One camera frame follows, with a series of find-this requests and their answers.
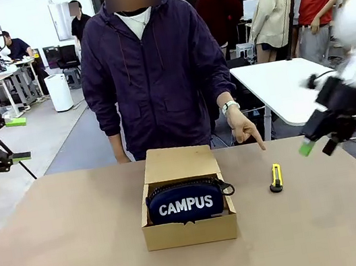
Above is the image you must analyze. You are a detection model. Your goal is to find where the person's right forearm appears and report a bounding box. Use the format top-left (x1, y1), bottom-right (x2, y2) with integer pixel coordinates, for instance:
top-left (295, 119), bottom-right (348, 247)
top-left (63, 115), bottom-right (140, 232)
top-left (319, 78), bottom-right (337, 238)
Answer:
top-left (107, 131), bottom-right (132, 166)

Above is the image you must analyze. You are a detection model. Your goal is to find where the small white drawer unit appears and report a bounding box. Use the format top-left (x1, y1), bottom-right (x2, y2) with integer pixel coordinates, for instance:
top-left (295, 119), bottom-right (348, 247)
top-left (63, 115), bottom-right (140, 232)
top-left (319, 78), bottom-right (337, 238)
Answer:
top-left (234, 41), bottom-right (257, 61)

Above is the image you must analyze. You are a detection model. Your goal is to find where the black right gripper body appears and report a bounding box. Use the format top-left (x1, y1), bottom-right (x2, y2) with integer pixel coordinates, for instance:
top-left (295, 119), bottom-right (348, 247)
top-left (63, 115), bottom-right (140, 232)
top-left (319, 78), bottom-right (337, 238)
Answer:
top-left (309, 73), bottom-right (356, 144)

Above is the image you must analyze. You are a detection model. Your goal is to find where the person in navy jacket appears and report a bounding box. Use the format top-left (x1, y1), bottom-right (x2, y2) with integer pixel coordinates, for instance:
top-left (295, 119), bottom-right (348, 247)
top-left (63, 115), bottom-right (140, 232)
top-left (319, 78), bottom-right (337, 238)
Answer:
top-left (66, 0), bottom-right (247, 170)

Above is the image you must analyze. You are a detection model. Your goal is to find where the standing person in black shirt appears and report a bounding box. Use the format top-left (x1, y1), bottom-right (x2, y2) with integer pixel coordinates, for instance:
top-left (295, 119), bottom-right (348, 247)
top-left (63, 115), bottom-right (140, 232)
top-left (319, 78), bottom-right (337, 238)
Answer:
top-left (66, 0), bottom-right (97, 55)

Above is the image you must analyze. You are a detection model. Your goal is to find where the person's left forearm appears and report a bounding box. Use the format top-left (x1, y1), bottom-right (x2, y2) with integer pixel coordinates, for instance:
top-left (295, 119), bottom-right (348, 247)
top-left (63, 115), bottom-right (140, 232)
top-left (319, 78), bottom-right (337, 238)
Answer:
top-left (211, 71), bottom-right (241, 109)

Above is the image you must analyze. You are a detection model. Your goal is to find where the white board panel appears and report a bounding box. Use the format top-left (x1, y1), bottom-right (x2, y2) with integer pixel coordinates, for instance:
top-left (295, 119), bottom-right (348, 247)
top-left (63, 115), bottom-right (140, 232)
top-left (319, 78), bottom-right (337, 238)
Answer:
top-left (47, 0), bottom-right (81, 42)

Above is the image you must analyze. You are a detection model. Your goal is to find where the yellow utility knife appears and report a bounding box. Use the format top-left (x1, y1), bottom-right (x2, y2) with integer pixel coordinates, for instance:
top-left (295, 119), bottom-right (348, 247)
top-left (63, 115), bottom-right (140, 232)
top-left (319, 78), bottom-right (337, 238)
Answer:
top-left (265, 162), bottom-right (286, 195)

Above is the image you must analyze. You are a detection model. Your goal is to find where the person's left hand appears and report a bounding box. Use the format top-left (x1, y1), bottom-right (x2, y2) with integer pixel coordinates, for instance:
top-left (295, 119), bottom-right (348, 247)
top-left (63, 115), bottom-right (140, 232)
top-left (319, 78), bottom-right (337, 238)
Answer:
top-left (225, 105), bottom-right (267, 156)

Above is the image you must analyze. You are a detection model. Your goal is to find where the white-strap wristwatch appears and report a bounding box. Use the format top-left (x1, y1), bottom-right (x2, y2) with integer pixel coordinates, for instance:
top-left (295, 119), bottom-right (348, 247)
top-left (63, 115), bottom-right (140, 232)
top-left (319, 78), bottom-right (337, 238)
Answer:
top-left (220, 99), bottom-right (241, 116)

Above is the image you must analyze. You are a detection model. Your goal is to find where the white air purifier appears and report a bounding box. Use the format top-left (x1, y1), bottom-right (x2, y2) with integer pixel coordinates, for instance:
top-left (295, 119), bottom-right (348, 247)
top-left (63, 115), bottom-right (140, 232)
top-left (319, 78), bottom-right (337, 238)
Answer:
top-left (44, 72), bottom-right (75, 114)

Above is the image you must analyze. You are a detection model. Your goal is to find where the navy zip pouch CAMPUS print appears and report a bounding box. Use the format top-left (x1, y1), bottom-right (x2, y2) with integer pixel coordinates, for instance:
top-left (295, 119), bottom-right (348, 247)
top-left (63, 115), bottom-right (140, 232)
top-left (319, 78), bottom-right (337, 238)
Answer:
top-left (143, 172), bottom-right (239, 230)

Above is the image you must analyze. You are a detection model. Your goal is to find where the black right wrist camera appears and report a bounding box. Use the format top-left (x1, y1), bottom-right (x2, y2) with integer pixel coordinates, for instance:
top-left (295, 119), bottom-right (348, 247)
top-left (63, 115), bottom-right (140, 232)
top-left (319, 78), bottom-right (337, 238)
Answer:
top-left (298, 74), bottom-right (320, 93)

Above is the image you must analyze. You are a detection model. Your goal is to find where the mannequin in beige jacket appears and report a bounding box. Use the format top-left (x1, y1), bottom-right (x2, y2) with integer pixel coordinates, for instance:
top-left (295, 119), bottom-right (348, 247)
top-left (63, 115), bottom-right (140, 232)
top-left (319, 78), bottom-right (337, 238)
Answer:
top-left (242, 0), bottom-right (305, 65)

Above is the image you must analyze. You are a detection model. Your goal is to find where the black cabinet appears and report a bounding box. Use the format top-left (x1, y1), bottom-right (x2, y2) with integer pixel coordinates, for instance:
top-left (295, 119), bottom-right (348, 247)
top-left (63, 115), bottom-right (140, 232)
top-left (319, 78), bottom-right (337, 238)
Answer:
top-left (42, 45), bottom-right (64, 70)

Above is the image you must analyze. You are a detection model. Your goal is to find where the mannequin in dark red sweater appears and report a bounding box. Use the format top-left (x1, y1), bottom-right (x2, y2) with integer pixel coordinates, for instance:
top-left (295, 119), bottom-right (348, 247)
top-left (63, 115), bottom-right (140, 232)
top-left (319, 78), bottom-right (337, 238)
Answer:
top-left (193, 0), bottom-right (252, 65)

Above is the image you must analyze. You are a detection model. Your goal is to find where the seated person in dark shirt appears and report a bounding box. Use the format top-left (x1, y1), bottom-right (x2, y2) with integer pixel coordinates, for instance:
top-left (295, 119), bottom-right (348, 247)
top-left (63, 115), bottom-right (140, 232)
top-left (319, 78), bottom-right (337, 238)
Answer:
top-left (0, 26), bottom-right (36, 64)

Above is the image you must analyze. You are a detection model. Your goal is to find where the white rounded-corner table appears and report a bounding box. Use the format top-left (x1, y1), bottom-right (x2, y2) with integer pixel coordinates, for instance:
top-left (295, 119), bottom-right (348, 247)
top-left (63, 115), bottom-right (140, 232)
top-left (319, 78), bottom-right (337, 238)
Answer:
top-left (228, 46), bottom-right (356, 146)

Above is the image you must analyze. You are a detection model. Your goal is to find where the black office chair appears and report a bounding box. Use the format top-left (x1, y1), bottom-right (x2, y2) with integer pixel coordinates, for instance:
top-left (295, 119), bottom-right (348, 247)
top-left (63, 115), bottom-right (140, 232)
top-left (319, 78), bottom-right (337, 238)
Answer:
top-left (56, 43), bottom-right (85, 91)

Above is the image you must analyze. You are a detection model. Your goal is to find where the brown cardboard box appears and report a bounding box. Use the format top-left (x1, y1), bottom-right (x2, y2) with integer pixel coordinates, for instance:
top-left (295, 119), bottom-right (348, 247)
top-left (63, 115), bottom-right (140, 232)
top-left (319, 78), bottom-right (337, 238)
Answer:
top-left (129, 137), bottom-right (241, 255)

